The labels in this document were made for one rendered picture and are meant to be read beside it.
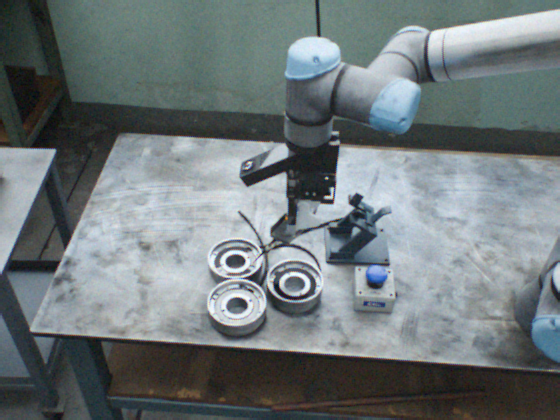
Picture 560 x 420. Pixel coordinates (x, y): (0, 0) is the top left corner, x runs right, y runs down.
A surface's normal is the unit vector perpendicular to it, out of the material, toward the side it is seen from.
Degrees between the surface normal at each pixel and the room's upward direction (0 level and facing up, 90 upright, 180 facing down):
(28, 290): 0
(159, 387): 0
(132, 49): 90
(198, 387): 0
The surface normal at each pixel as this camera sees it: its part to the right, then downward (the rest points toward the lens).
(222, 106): -0.07, 0.69
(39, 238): 0.03, -0.73
